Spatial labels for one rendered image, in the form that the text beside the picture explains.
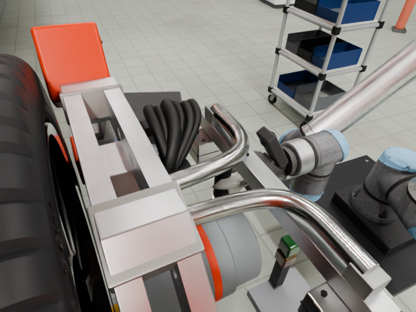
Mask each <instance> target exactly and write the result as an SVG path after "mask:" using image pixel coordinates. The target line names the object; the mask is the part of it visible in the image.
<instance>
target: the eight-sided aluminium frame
mask: <svg viewBox="0 0 416 312"><path fill-rule="evenodd" d="M60 89H61V91H60V92H59V98H60V101H61V104H62V107H63V111H64V115H65V117H66V121H67V124H68V125H70V127H71V132H72V136H73V139H74V143H75V147H76V151H77V155H78V158H79V163H80V167H81V170H82V175H83V177H84V182H85V187H86V190H87V194H88V197H89V201H90V206H88V207H87V213H88V217H89V220H90V225H91V228H92V232H93V237H94V240H95V244H96V247H97V251H98V255H99V258H100V262H101V265H102V270H103V274H104V277H105V281H106V286H107V288H108V289H109V291H110V292H111V293H114V294H115V297H116V301H117V304H118V308H119V312H152V311H151V308H150V304H149V300H148V298H147V294H146V290H145V287H144V283H143V281H145V280H148V279H151V278H153V277H155V276H157V275H160V274H163V273H164V272H167V271H170V274H171V277H172V280H173V284H174V286H175V290H176V294H177V297H178V301H179V304H180V308H181V312H218V309H217V305H216V303H215V299H214V295H213V293H212V289H211V286H210V282H209V278H208V275H207V271H206V267H205V265H204V261H203V258H202V254H201V253H202V252H203V251H204V245H203V243H202V240H201V237H200V235H199V233H198V230H197V228H196V225H195V223H194V220H193V218H192V216H191V213H190V211H189V208H188V205H187V203H186V201H185V199H184V196H183V193H182V191H181V188H180V186H179V184H178V182H177V180H174V181H172V180H171V178H170V176H169V174H168V173H167V171H166V169H165V167H164V166H163V164H162V162H161V160H160V159H159V157H158V155H157V153H156V151H155V149H154V148H153V146H152V144H151V143H150V141H149V139H148V137H147V135H146V133H145V132H144V130H143V128H142V126H141V124H140V123H139V121H138V119H137V118H136V116H135V114H134V112H133V110H132V108H131V107H130V105H129V103H128V101H127V100H126V98H125V96H124V92H123V87H122V85H121V84H118V83H117V82H116V80H115V78H114V77H105V78H101V79H93V80H85V81H81V82H73V83H69V84H61V85H60ZM115 134H116V137H117V138H118V141H121V143H122V145H123V148H124V150H125V153H126V155H127V156H128V159H129V162H130V164H131V166H132V169H133V171H134V178H135V180H136V183H137V185H138V187H139V189H140V191H138V192H134V193H131V194H127V195H125V196H121V197H116V193H115V191H114V188H113V185H112V182H111V180H110V176H109V174H108V170H107V168H106V165H105V162H104V159H103V156H102V153H101V151H100V148H99V146H100V145H105V144H110V143H113V142H115Z"/></svg>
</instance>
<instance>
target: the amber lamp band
mask: <svg viewBox="0 0 416 312"><path fill-rule="evenodd" d="M275 258H276V260H277V261H278V263H279V264H280V265H281V267H282V268H285V267H288V266H290V265H292V264H294V263H295V260H296V258H297V254H295V255H293V256H291V257H289V258H286V257H285V256H284V255H283V254H282V252H281V251H280V248H278V249H277V251H276V253H275Z"/></svg>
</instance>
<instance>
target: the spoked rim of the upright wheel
mask: <svg viewBox="0 0 416 312"><path fill-rule="evenodd" d="M45 138H46V148H47V153H48V160H49V165H50V172H51V179H52V182H53V189H54V195H55V199H56V205H57V208H58V214H59V220H60V224H61V229H62V233H63V238H64V244H65V247H66V252H67V258H68V261H69V266H70V269H71V274H72V279H73V283H74V288H75V291H76V295H77V301H78V304H79V308H80V312H114V311H113V306H112V303H111V299H110V295H109V292H108V288H107V286H106V281H105V277H104V274H103V270H102V265H101V263H100V259H99V256H98V252H97V248H96V246H95V242H94V239H93V235H92V231H91V229H90V225H89V221H88V218H87V215H86V212H85V209H84V205H83V202H82V199H81V196H80V193H79V190H78V187H77V183H76V180H75V178H74V175H73V172H72V169H71V166H70V164H69V160H68V158H67V155H66V153H65V150H64V147H63V145H62V143H61V140H60V138H59V136H58V133H57V132H56V130H55V128H54V126H53V125H52V124H51V123H49V122H45Z"/></svg>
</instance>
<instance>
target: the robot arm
mask: <svg viewBox="0 0 416 312"><path fill-rule="evenodd" d="M415 80H416V38H415V39H414V40H412V41H411V42H410V43H409V44H408V45H406V46H405V47H403V49H401V50H400V51H398V52H397V53H396V54H395V55H394V56H392V57H391V58H389V59H388V60H387V61H386V62H385V63H383V64H382V65H380V67H378V68H377V69H376V70H374V71H373V72H372V73H371V74H369V75H368V76H367V77H365V78H364V79H363V80H362V81H360V82H359V83H358V84H357V85H356V86H354V87H353V88H352V89H350V90H349V91H348V92H347V93H345V94H344V95H343V96H341V97H340V98H339V99H338V100H336V101H335V102H334V103H333V104H332V105H330V106H329V107H327V108H326V109H325V110H324V111H322V112H321V113H320V114H319V115H317V116H316V117H315V118H313V119H312V120H311V121H310V122H309V123H307V124H306V125H304V126H302V127H301V128H300V129H290V130H288V131H285V132H284V133H283V134H282V135H281V137H280V139H279V140H278V139H277V136H276V134H275V133H274V132H272V131H270V130H268V129H267V128H266V127H265V126H263V127H262V128H261V129H259V130H258V131H257V132H256V134H257V136H258V138H259V141H260V143H261V145H262V146H263V147H264V148H265V150H266V152H267V153H266V152H264V153H262V152H261V151H260V152H259V151H255V150H254V151H253V152H254V153H255V154H256V155H257V156H258V157H259V158H260V159H261V160H262V161H263V162H264V163H265V165H266V166H267V167H268V168H269V169H270V170H271V171H272V172H273V173H274V174H275V176H276V177H278V179H279V180H281V181H285V180H286V179H287V176H290V177H291V180H292V182H291V184H290V191H293V192H295V193H298V194H300V195H302V196H304V197H307V198H308V199H310V200H312V201H313V202H315V201H317V200H318V199H319V198H320V197H321V195H322V194H323V192H324V188H325V187H326V185H327V182H328V180H329V178H330V176H331V173H332V171H333V169H334V167H335V165H336V163H337V162H342V161H343V160H345V159H346V158H347V156H348V154H349V144H348V142H347V140H346V138H345V136H344V135H343V134H342V133H343V132H344V131H346V130H347V129H348V128H350V127H351V126H353V125H354V124H355V123H357V122H358V121H360V120H361V119H362V118H364V117H365V116H366V115H368V114H369V113H371V112H372V111H373V110H375V109H376V108H377V107H379V106H380V105H382V104H383V103H384V102H386V101H387V100H389V99H390V98H391V97H393V96H394V95H395V94H397V93H398V92H400V91H401V90H402V89H404V88H405V87H407V86H408V85H409V84H411V83H412V82H413V81H415ZM212 187H213V188H214V189H227V191H228V194H233V193H238V192H240V190H241V189H242V188H244V187H245V189H246V190H247V191H248V190H252V189H251V188H250V186H249V185H248V184H247V182H246V181H245V180H244V179H243V178H242V176H241V175H240V174H239V173H238V174H237V175H235V176H230V177H229V178H226V179H220V180H219V181H218V182H216V184H214V185H213V186H212ZM350 202H351V204H352V205H353V207H354V209H355V210H356V211H357V212H358V213H359V214H360V215H362V216H364V217H365V218H366V219H368V220H371V221H373V222H377V223H391V222H393V221H395V219H397V218H399V220H400V221H401V222H402V224H403V225H404V226H405V228H406V230H407V232H408V233H410V235H411V236H412V238H413V239H414V240H416V152H414V151H412V150H409V149H405V148H401V147H390V148H388V149H386V150H385V151H384V152H383V153H382V154H381V155H380V156H379V157H378V160H377V161H376V163H375V165H374V166H373V168H372V169H371V171H370V173H369V175H368V176H367V178H366V180H365V181H364V182H363V183H362V184H360V185H358V186H357V187H355V188H354V189H353V191H352V192H351V194H350Z"/></svg>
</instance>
